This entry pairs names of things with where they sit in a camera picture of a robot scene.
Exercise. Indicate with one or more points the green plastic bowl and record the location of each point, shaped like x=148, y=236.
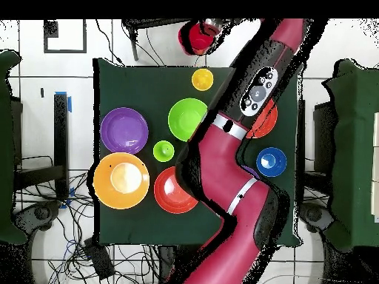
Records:
x=183, y=118

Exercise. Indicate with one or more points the yellow plastic cup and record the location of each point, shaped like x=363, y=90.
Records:
x=202, y=79

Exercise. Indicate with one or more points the red plastic cup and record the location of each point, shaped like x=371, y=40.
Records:
x=198, y=38

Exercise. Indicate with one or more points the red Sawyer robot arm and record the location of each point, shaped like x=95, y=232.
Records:
x=225, y=165

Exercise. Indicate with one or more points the green plastic cup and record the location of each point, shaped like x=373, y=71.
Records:
x=163, y=151

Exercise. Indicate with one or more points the orange-red plastic bowl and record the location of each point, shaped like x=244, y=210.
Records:
x=168, y=192
x=266, y=124

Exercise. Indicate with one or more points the purple plastic bowl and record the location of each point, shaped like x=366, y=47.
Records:
x=124, y=130
x=251, y=171

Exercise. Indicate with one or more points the large orange plastic bowl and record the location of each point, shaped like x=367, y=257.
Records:
x=118, y=180

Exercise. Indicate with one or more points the small blue plastic bowl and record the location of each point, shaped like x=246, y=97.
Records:
x=271, y=161

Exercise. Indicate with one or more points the dark green tablecloth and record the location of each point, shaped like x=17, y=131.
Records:
x=142, y=85

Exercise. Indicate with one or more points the blue tape strip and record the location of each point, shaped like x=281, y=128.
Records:
x=70, y=105

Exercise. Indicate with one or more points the black power adapter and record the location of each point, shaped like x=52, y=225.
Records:
x=99, y=260

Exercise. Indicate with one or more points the small black floor marker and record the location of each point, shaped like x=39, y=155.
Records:
x=42, y=92

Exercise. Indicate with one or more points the neighbouring green table cloth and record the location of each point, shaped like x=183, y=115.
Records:
x=352, y=148
x=6, y=148

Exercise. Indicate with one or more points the white box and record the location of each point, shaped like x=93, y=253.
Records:
x=376, y=165

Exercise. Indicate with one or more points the black camera stand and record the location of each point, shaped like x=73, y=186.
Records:
x=133, y=47

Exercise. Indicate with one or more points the black metal frame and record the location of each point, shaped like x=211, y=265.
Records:
x=324, y=136
x=60, y=133

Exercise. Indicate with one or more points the black square floor frame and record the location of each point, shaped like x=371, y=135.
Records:
x=51, y=29

